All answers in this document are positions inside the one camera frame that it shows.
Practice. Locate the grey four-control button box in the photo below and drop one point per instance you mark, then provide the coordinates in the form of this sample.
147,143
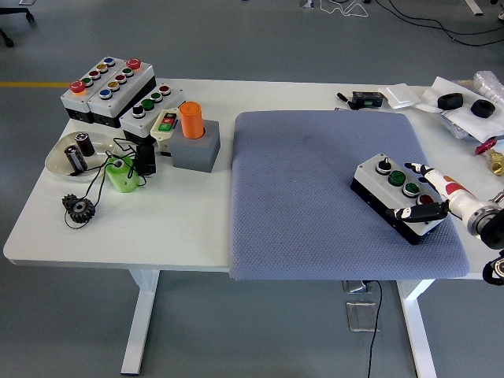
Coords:
132,124
374,185

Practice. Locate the beige red-green switch box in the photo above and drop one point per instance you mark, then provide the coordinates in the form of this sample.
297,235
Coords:
159,134

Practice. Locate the black metal gear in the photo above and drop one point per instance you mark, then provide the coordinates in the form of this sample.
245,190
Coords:
84,212

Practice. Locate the grey cube block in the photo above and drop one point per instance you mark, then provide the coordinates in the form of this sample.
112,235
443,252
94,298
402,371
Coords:
193,155

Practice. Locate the small black box device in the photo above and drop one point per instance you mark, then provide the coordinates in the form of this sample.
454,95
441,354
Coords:
145,157

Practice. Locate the clear plastic bag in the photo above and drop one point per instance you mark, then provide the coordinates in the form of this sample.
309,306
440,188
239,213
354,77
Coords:
453,126

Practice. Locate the white paper sheet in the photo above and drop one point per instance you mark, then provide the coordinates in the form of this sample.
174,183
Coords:
437,88

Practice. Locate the clear shallow dish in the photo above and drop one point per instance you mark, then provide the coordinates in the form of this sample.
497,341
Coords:
57,161

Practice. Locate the grey-blue textured mat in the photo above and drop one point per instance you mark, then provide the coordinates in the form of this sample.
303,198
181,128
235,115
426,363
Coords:
307,197

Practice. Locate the black office chair base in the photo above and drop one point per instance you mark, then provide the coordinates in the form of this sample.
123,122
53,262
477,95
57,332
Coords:
21,12

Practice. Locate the black device green label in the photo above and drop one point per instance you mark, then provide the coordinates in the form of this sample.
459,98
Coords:
366,100

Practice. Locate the white table leg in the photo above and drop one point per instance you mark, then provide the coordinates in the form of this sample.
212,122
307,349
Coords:
419,334
139,323

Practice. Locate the orange cylinder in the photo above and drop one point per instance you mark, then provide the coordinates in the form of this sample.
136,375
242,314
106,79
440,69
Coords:
191,120

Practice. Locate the green plastic cylinder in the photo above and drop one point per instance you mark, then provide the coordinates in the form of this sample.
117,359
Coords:
122,179

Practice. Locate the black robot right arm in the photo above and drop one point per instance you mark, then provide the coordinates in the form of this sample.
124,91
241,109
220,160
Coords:
490,228

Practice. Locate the large metal floor plate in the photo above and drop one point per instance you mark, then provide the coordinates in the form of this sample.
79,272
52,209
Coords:
360,317

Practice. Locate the small metal floor plate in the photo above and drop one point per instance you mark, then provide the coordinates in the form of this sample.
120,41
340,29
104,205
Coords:
352,286

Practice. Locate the clear bubble wrap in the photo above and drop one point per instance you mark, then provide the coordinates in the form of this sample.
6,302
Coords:
490,84

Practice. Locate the black cylindrical capacitor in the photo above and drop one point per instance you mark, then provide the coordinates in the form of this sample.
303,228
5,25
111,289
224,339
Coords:
85,145
75,157

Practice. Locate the grey five-button control box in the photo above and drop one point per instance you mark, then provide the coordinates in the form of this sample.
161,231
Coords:
102,107
71,103

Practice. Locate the white flat box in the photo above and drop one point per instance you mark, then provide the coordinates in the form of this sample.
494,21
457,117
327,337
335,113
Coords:
399,96

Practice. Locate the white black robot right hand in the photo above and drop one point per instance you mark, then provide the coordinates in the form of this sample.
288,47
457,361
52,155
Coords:
453,195

